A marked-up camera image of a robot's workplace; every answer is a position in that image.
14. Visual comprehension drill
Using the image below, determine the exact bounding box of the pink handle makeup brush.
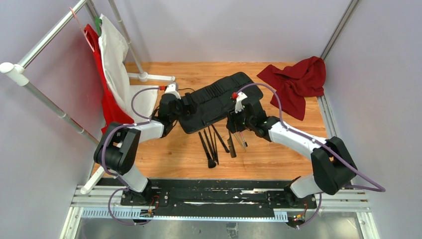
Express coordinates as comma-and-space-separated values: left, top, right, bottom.
239, 132, 248, 148

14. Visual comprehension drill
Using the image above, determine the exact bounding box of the black comb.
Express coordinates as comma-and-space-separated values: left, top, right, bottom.
227, 130, 237, 158

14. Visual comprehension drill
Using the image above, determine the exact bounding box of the black makeup brush roll case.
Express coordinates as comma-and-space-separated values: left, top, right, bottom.
179, 72, 253, 134

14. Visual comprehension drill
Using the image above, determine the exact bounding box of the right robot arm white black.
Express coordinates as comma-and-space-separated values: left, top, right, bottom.
226, 103, 357, 208

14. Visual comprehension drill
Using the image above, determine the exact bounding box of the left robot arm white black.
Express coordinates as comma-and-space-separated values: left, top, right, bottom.
94, 93, 198, 206

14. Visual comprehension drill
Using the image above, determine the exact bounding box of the thin black makeup brush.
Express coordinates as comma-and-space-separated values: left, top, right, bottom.
203, 129, 217, 168

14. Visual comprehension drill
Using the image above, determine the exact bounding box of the white hanging cloth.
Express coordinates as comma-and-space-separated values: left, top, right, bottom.
98, 14, 158, 123

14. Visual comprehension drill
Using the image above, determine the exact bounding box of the dark red cloth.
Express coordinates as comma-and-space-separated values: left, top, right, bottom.
257, 56, 326, 120

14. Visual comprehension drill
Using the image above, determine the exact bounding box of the red hanging garment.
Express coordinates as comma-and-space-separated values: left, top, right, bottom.
84, 24, 134, 133

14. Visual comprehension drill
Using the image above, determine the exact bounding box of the large black powder brush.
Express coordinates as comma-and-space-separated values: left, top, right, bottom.
198, 132, 216, 168

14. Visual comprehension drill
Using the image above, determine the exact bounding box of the pink hanger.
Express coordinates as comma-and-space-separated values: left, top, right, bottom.
70, 7, 95, 53

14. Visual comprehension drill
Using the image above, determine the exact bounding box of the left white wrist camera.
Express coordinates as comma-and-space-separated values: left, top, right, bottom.
164, 82, 181, 100

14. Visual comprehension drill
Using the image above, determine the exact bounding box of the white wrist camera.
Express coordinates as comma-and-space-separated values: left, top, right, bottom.
234, 92, 247, 114
164, 82, 181, 100

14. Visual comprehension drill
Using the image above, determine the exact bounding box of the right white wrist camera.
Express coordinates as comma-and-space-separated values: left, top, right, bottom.
234, 92, 247, 114

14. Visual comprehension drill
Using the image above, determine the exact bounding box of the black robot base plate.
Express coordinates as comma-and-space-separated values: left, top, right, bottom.
100, 178, 317, 220

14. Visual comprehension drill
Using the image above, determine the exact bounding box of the aluminium rail frame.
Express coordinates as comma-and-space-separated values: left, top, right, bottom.
60, 179, 379, 239

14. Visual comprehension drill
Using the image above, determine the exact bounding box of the right corner aluminium post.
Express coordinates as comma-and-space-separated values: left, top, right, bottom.
320, 0, 361, 61

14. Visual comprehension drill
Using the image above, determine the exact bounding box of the silver clothes rack frame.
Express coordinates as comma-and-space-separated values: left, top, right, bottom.
0, 0, 176, 195

